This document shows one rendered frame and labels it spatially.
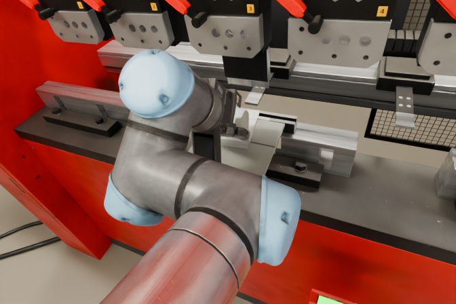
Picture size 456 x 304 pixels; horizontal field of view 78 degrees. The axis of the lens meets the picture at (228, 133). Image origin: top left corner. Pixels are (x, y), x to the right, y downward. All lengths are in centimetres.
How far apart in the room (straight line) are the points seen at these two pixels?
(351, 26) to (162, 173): 36
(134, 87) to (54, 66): 101
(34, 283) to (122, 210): 164
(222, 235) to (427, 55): 41
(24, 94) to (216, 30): 85
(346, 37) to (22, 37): 105
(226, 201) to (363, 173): 54
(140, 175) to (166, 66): 12
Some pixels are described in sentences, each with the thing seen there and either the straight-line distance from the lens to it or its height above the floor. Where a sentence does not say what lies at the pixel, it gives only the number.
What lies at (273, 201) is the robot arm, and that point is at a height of 123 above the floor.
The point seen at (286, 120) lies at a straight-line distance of 69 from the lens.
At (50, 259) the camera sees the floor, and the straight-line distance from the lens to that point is 197.
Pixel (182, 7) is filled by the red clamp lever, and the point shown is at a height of 128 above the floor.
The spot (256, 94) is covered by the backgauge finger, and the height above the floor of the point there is 100.
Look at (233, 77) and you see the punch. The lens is 64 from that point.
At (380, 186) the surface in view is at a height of 88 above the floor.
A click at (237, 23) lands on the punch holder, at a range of 54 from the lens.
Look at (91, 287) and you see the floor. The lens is 176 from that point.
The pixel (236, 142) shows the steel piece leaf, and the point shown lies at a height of 102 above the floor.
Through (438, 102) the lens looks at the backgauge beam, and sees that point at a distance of 92.
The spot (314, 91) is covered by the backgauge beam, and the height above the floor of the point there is 92.
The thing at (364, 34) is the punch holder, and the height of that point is 123.
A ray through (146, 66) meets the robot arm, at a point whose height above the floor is 130.
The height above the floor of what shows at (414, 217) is 87.
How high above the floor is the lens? 144
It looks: 42 degrees down
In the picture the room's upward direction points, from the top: 10 degrees counter-clockwise
